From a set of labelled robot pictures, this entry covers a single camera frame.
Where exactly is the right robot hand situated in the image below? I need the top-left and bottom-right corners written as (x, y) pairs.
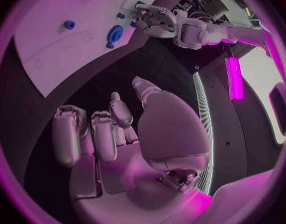
top-left (52, 76), bottom-right (214, 224)

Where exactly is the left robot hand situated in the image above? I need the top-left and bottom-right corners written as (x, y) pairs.
top-left (133, 3), bottom-right (179, 39)

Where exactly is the white task board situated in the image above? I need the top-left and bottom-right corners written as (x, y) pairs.
top-left (12, 0), bottom-right (162, 99)

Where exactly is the workshop rack with equipment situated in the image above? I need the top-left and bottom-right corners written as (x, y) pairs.
top-left (173, 0), bottom-right (231, 21)

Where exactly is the blue gear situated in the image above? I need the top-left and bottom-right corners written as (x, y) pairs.
top-left (105, 24), bottom-right (124, 50)

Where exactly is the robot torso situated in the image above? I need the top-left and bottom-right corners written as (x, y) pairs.
top-left (192, 46), bottom-right (286, 196)

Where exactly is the glowing light bar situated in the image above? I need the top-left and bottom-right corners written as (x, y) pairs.
top-left (223, 57), bottom-right (246, 101)

